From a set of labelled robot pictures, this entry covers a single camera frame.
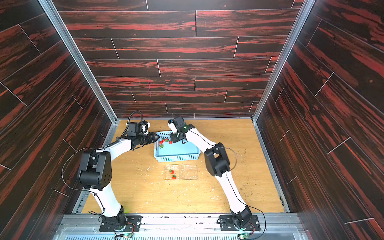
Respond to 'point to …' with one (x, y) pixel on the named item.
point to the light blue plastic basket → (167, 151)
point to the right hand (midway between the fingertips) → (177, 135)
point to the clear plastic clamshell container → (178, 171)
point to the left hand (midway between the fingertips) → (158, 137)
